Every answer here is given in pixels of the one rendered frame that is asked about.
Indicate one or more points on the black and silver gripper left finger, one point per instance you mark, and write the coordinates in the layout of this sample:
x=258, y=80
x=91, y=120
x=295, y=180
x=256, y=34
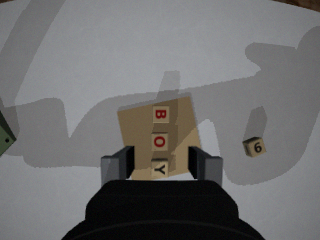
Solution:
x=119, y=166

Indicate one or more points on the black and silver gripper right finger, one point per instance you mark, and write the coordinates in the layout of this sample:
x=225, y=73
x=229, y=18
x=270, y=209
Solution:
x=203, y=166

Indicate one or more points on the tan flat mat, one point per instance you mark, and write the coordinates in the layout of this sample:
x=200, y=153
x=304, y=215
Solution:
x=136, y=127

